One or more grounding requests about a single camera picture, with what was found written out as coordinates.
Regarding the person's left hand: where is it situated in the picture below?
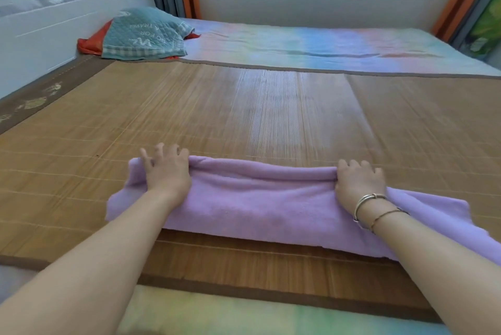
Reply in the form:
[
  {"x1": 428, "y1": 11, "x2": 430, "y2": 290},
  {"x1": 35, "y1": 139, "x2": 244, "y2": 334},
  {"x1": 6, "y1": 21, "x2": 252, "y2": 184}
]
[{"x1": 139, "y1": 142, "x2": 193, "y2": 206}]

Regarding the person's right hand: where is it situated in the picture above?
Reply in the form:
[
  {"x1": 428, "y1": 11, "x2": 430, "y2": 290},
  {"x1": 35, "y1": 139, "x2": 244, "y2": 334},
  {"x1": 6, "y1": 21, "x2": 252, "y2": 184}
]
[{"x1": 334, "y1": 159, "x2": 388, "y2": 223}]

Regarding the purple towel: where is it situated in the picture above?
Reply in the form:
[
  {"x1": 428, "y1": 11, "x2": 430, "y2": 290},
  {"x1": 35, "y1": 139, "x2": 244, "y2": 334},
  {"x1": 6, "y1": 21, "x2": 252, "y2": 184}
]
[{"x1": 104, "y1": 155, "x2": 501, "y2": 268}]

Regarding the person's right forearm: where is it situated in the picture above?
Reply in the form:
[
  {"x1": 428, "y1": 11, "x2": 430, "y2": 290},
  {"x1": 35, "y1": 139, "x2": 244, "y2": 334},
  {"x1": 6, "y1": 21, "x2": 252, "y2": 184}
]
[{"x1": 356, "y1": 196, "x2": 501, "y2": 335}]

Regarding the person's left forearm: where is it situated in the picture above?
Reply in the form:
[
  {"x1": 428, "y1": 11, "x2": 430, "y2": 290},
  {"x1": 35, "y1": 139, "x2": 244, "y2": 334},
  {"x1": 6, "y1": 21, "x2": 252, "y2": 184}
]
[{"x1": 0, "y1": 189, "x2": 185, "y2": 335}]

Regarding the brown bamboo sleeping mat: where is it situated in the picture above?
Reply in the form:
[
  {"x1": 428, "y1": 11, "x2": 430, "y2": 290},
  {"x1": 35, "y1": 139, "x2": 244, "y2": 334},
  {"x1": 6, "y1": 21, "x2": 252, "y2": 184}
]
[{"x1": 0, "y1": 53, "x2": 501, "y2": 324}]

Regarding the pastel rainbow bed sheet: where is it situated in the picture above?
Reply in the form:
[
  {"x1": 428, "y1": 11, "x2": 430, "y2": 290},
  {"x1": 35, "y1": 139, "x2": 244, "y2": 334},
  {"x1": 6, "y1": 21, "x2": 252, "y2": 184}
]
[{"x1": 0, "y1": 17, "x2": 501, "y2": 335}]

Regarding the teal quilted pillow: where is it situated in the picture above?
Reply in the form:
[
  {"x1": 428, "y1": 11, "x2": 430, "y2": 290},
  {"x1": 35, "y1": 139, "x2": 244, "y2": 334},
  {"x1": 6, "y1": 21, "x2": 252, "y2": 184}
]
[{"x1": 101, "y1": 6, "x2": 196, "y2": 62}]

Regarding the red cloth under pillow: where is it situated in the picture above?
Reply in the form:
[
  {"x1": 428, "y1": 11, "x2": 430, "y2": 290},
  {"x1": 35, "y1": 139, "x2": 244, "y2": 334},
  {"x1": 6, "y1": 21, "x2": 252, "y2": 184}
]
[{"x1": 76, "y1": 19, "x2": 201, "y2": 62}]

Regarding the white glossy headboard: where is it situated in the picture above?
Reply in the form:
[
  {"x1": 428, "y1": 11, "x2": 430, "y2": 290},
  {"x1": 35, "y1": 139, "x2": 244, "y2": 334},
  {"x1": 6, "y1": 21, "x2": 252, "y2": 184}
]
[{"x1": 0, "y1": 0, "x2": 157, "y2": 101}]

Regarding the green yellow painted board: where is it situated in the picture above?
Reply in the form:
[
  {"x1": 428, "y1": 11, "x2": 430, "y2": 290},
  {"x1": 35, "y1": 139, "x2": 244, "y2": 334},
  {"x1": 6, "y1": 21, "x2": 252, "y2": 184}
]
[{"x1": 460, "y1": 0, "x2": 501, "y2": 59}]

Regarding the silver bangle bracelet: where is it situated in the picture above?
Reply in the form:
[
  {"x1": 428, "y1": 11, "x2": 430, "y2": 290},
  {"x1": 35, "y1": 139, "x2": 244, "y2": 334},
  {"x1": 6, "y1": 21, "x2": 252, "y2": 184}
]
[{"x1": 352, "y1": 193, "x2": 388, "y2": 229}]

